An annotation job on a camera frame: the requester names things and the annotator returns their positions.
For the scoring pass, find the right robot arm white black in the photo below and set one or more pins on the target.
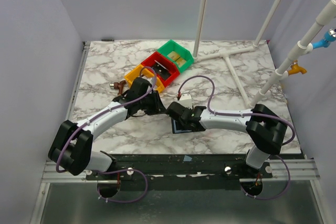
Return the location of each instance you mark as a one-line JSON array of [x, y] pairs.
[[265, 128]]

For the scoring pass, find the white PVC pipe frame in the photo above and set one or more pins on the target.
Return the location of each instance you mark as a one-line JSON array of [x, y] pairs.
[[302, 47]]

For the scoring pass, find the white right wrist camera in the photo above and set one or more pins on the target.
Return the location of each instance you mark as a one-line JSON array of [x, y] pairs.
[[186, 100]]

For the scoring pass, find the red plastic bin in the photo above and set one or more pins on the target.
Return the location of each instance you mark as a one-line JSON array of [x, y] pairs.
[[149, 61]]

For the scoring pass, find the brown metal faucet fitting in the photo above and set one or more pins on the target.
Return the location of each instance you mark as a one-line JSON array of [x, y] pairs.
[[119, 86]]

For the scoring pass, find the green plastic bin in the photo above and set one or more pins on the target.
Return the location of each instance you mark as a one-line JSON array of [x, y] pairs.
[[173, 46]]

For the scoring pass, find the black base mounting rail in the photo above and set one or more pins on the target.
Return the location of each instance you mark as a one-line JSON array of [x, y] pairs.
[[183, 172]]

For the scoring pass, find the orange faucet fitting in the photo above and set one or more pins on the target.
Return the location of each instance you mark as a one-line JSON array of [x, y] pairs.
[[295, 69]]

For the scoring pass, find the yellow items in green bin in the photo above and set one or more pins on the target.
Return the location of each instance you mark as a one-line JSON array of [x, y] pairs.
[[177, 59]]

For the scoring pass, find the yellow plastic bin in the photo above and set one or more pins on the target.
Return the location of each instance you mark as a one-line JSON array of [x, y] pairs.
[[146, 74]]

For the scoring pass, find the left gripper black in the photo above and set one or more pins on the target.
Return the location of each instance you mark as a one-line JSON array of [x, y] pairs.
[[158, 108]]

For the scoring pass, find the blue faucet fitting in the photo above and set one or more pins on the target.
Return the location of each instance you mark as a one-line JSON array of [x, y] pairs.
[[327, 39]]

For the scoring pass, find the aluminium extrusion rail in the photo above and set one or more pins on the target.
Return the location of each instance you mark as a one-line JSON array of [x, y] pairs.
[[276, 170]]

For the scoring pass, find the black card in red bin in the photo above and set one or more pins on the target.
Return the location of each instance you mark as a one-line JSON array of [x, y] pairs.
[[161, 71]]

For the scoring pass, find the black leather card holder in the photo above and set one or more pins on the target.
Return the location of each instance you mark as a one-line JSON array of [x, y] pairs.
[[178, 128]]

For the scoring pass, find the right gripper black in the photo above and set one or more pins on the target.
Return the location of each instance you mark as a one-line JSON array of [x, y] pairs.
[[180, 123]]

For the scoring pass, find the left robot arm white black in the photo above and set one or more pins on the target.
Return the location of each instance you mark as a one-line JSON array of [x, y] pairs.
[[71, 149]]

